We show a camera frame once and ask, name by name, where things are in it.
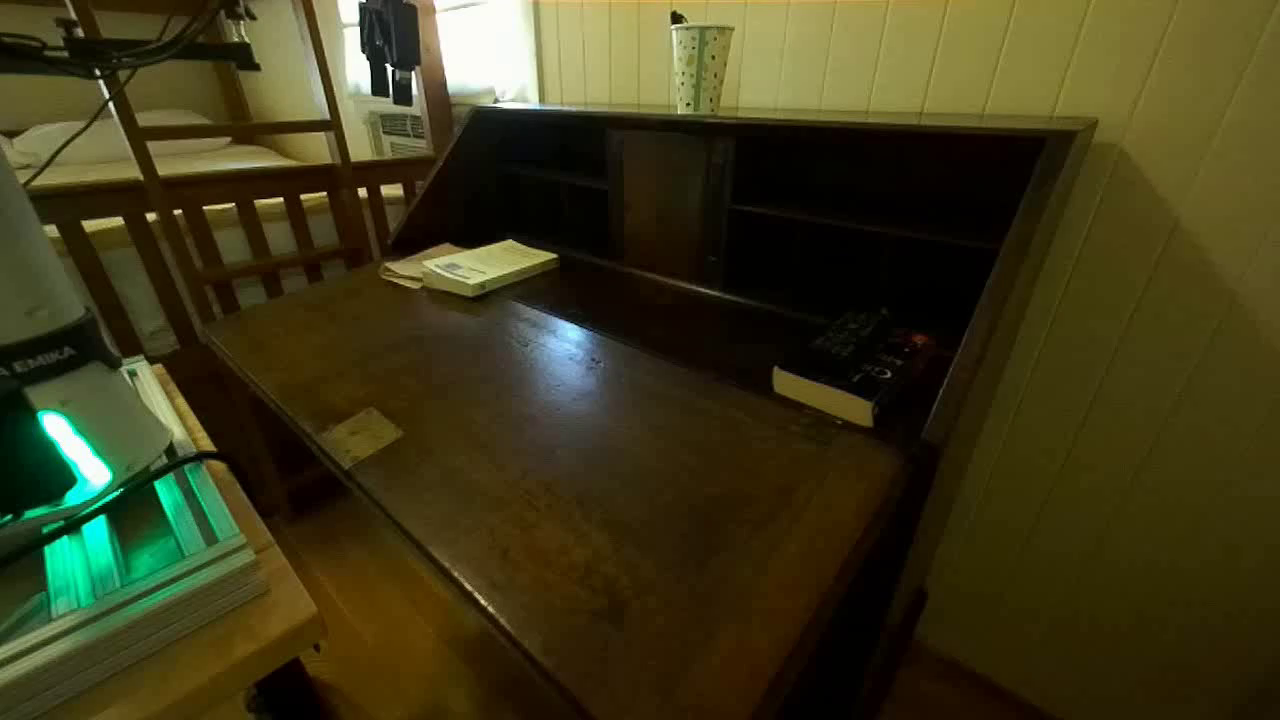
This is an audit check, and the white patterned coffee cup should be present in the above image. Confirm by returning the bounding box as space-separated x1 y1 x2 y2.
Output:
667 19 738 121

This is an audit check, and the black book with white pages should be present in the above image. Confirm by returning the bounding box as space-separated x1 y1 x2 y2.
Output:
767 307 945 432

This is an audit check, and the green lit device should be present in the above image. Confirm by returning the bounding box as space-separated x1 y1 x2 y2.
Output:
0 355 270 676

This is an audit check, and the black mount bar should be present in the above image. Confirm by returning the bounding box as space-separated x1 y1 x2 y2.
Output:
0 31 266 79

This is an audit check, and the white bed mattress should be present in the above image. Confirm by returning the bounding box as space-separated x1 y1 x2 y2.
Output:
0 109 403 258

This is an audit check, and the dark wooden secretary desk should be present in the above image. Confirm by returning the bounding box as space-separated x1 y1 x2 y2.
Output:
196 100 1102 720

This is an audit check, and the thin black cable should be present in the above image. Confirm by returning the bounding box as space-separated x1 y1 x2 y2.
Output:
0 450 231 563

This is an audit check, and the white window air conditioner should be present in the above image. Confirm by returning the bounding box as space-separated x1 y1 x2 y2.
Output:
366 109 435 161

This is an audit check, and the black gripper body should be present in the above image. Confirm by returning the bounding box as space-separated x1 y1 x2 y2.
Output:
355 0 426 42

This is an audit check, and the light wooden robot table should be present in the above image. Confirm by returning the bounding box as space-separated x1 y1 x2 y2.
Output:
0 359 330 720

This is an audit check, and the white paperback book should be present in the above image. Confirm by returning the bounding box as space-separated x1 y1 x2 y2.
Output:
421 235 563 299

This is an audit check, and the wooden bunk bed frame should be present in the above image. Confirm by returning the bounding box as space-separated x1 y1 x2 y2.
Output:
0 0 458 369

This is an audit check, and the small pale desk sticker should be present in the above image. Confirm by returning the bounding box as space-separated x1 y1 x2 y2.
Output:
316 404 410 473

